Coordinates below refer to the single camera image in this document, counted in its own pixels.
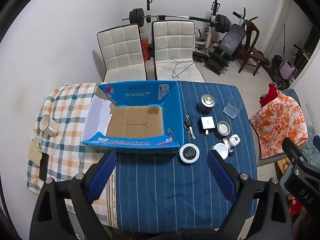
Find brown wooden chair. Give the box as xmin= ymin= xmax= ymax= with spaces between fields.
xmin=238 ymin=20 xmax=269 ymax=76

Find small gold-rim round tin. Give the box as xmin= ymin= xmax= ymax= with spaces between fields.
xmin=217 ymin=121 xmax=231 ymax=137

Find white leather chair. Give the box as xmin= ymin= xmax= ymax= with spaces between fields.
xmin=151 ymin=20 xmax=205 ymax=82
xmin=97 ymin=24 xmax=147 ymax=83

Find white round jar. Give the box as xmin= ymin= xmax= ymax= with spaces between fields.
xmin=212 ymin=142 xmax=229 ymax=160

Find white ceramic mug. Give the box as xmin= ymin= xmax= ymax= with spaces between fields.
xmin=39 ymin=114 xmax=58 ymax=136

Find round white black-top device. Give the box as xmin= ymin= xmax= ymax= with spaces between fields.
xmin=179 ymin=143 xmax=200 ymax=164

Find black weight bench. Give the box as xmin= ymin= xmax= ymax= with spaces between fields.
xmin=204 ymin=24 xmax=246 ymax=75

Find black phone on cloth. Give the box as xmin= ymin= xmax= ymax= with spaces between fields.
xmin=39 ymin=152 xmax=49 ymax=181

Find beige paper scrap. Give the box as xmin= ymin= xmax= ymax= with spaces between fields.
xmin=28 ymin=139 xmax=42 ymax=166

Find black car key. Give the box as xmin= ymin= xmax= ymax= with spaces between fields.
xmin=184 ymin=115 xmax=196 ymax=140

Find red cloth bag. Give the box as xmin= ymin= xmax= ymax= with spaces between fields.
xmin=259 ymin=83 xmax=278 ymax=107

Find wire clothes hangers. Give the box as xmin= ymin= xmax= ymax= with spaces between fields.
xmin=155 ymin=56 xmax=195 ymax=80

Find blue striped tablecloth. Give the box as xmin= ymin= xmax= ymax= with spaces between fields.
xmin=113 ymin=80 xmax=258 ymax=233

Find clear plastic box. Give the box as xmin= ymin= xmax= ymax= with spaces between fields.
xmin=223 ymin=96 xmax=244 ymax=119

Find left white leather chair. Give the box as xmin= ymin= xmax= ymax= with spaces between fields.
xmin=97 ymin=24 xmax=147 ymax=83

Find pink small suitcase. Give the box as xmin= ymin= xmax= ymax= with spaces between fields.
xmin=280 ymin=60 xmax=296 ymax=80

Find blue cardboard milk box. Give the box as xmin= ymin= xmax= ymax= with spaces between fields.
xmin=81 ymin=80 xmax=184 ymax=154

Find right white leather chair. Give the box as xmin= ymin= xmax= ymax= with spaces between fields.
xmin=151 ymin=20 xmax=205 ymax=82

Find silver metal tin can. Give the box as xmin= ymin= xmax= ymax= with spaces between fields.
xmin=198 ymin=94 xmax=215 ymax=113

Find white square charger box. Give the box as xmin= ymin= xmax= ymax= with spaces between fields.
xmin=200 ymin=116 xmax=215 ymax=135

